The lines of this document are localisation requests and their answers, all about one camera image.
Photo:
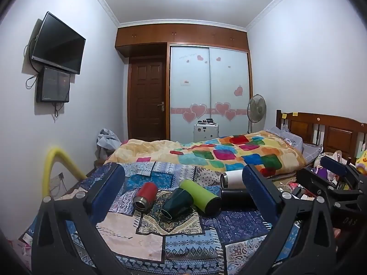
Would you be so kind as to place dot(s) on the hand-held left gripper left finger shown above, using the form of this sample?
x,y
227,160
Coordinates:
x,y
110,189

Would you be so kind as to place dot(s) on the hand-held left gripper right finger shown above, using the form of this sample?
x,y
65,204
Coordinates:
x,y
259,189

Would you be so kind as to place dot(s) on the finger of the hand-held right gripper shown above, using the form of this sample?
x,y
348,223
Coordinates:
x,y
311,180
339,167

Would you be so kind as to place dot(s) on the black cup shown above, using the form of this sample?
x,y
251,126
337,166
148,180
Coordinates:
x,y
235,196

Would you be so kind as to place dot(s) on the white cup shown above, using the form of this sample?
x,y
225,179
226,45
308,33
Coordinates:
x,y
233,177

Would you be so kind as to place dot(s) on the red cup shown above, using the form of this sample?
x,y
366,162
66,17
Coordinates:
x,y
149,192

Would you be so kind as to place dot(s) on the lime green cup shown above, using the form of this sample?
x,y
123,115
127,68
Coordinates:
x,y
197,193

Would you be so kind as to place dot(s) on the dark green cup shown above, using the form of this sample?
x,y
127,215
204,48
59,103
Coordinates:
x,y
177,203

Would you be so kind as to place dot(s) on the yellow plush toy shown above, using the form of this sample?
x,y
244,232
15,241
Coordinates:
x,y
362,161

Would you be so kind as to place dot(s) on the grey striped pillow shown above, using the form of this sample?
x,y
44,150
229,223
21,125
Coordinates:
x,y
312,150

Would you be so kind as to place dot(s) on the wooden bed headboard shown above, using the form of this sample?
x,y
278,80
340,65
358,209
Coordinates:
x,y
335,133

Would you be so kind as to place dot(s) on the grey clothes pile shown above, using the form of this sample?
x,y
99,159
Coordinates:
x,y
107,143

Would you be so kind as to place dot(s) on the yellow foam tube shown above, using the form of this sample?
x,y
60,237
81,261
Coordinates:
x,y
67,161

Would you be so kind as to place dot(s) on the colourful squares quilt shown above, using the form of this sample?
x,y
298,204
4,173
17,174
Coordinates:
x,y
200,151

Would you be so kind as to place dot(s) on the white appliance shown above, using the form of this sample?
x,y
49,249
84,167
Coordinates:
x,y
206,131

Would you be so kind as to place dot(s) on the standing electric fan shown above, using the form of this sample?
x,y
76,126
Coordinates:
x,y
256,108

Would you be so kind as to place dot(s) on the blue patchwork blanket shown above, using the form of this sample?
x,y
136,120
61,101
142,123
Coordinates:
x,y
183,235

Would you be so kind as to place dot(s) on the brown wooden door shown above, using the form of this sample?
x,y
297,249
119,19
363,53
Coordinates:
x,y
147,97

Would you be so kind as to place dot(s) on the wooden wardrobe with heart stickers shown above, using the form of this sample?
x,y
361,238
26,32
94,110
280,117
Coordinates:
x,y
189,71

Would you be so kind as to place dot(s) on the small black wall monitor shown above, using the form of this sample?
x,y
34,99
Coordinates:
x,y
53,84

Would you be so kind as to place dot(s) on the wall-mounted black television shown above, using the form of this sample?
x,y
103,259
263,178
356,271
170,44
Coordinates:
x,y
58,44

